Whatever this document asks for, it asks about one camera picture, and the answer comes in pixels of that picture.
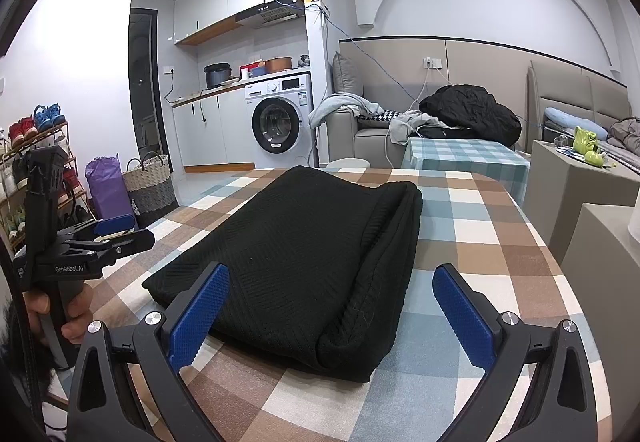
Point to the red plastic container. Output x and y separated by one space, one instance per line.
246 71

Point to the black flat bag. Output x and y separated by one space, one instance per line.
445 131

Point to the dark cooking pot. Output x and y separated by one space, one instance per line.
217 76

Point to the light grey blanket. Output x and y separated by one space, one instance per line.
340 104

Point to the wooden kitchen counter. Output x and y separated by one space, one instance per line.
210 96

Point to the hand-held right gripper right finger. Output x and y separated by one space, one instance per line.
462 317

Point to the grey jacket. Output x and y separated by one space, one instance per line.
625 136

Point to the teal checkered tablecloth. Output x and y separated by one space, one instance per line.
465 156

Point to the orange pot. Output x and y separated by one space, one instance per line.
278 65

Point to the black puffy jacket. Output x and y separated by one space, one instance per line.
470 111

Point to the black knitted sweater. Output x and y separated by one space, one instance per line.
300 262

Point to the brown blue checkered tablecloth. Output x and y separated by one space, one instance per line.
475 232

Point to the person's left hand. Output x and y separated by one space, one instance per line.
77 312

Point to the grey side cabinet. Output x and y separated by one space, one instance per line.
605 252

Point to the grey sofa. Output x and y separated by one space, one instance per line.
370 146

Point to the person's left forearm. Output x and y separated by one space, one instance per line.
20 362

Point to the grey sofa cushion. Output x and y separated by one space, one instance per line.
347 74

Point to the purple plastic bag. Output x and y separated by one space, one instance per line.
107 192

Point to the white paper towel roll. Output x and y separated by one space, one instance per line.
634 232

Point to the grey nightstand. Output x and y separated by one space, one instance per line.
560 202

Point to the white washing machine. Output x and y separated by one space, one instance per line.
275 126

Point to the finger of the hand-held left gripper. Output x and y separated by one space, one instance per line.
115 224
130 243

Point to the green ceramic figurine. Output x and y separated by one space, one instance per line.
585 139

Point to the beige padded headboard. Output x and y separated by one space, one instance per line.
565 86

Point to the white wall socket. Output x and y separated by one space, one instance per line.
433 62

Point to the houndstooth pillow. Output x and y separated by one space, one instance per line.
377 116

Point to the woven laundry basket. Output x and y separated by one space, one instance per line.
150 187

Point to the white round stool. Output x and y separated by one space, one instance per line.
347 164

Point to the white shirt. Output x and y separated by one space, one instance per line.
402 126

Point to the range hood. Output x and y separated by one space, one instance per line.
272 12

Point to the light blue pillow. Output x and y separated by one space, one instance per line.
570 119

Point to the dark door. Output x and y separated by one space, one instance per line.
145 96

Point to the shoe rack with shoes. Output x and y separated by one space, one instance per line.
15 161

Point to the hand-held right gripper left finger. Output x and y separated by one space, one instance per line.
200 317

